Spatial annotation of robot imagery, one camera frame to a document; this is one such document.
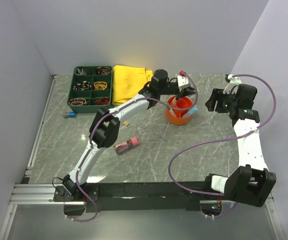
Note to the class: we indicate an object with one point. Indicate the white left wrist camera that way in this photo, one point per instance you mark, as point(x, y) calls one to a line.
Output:
point(182, 80)

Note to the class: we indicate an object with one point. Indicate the grey rolled item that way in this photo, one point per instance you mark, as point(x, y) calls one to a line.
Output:
point(80, 72)

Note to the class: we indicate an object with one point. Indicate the dark brown rolled tie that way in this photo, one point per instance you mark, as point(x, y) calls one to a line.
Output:
point(103, 70)

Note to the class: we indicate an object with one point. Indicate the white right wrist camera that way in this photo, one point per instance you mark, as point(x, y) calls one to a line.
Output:
point(233, 83)

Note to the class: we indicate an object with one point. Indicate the yellow folded cloth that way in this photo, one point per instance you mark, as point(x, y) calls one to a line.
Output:
point(127, 81)

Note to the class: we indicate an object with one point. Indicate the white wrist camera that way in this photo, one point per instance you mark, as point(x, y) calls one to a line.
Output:
point(233, 83)
point(182, 80)

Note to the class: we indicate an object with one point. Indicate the clear tube blue cap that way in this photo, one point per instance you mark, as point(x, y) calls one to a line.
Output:
point(195, 110)

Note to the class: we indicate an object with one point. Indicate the yellow black rolled tie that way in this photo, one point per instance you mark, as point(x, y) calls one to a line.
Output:
point(100, 85)

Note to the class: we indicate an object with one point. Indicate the orange navy rolled tie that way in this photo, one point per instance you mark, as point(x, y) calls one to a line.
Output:
point(102, 101)

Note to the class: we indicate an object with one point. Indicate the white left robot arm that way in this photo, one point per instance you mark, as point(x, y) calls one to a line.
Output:
point(105, 126)

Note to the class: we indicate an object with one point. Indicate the blue grey cylinder object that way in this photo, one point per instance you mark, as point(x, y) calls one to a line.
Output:
point(69, 115)

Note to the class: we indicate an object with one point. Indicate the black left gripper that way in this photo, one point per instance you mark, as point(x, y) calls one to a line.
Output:
point(186, 91)

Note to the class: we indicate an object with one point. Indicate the aluminium rail frame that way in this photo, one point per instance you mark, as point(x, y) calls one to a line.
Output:
point(46, 194)

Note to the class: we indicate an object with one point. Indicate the green compartment tray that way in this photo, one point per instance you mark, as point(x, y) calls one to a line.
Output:
point(91, 89)

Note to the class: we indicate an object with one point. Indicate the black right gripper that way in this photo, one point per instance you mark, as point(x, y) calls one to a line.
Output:
point(217, 95)

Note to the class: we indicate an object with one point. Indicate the orange round divided container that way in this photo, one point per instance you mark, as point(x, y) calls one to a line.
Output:
point(182, 103)

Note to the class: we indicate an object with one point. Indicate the black white rolled tie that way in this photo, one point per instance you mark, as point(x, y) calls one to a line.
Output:
point(82, 86)

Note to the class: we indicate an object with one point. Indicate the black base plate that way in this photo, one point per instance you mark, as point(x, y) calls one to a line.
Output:
point(126, 196)

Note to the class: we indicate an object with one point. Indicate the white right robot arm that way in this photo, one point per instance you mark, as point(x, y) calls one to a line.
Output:
point(251, 182)

